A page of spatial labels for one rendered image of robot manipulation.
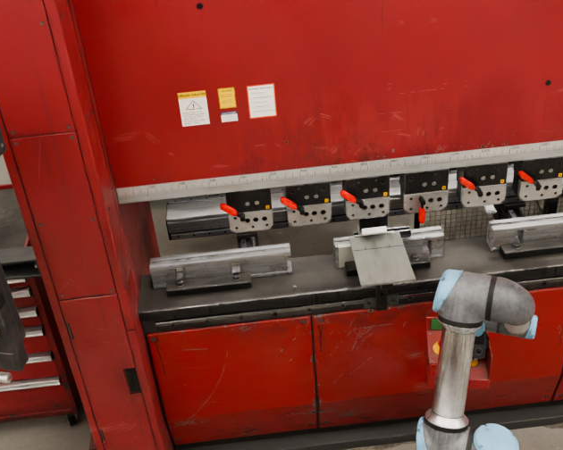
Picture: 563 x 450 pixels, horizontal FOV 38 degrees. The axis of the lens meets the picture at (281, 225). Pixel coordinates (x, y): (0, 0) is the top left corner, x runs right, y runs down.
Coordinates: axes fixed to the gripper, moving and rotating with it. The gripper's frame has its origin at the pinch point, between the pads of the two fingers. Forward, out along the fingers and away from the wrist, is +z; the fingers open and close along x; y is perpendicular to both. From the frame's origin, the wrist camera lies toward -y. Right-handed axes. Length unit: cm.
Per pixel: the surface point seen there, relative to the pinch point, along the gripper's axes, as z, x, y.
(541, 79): -78, -20, 48
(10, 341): -66, 124, -49
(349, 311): -1.7, 41.1, 20.6
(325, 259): -11, 50, 38
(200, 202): -20, 99, 61
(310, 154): -61, 53, 34
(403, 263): -25.2, 22.6, 20.4
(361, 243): -24, 37, 32
